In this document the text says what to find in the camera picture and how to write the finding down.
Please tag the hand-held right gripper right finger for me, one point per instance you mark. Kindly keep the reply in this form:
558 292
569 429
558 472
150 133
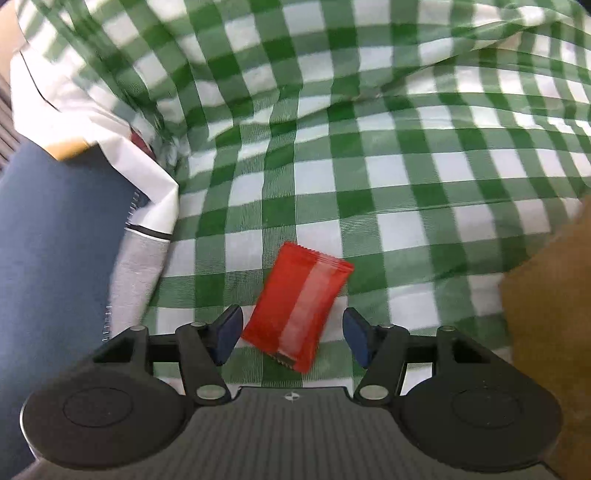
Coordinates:
358 337

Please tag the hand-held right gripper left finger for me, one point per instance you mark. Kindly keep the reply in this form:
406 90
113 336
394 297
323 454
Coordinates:
228 333

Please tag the red packet with pale stripe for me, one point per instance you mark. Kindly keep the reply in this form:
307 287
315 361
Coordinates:
295 304

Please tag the cardboard box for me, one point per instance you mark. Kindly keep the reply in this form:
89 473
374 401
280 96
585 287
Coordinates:
554 323

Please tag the grey and white jacket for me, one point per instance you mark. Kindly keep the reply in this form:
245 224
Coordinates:
138 277

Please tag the green checked cloth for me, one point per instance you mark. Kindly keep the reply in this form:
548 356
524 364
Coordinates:
369 138

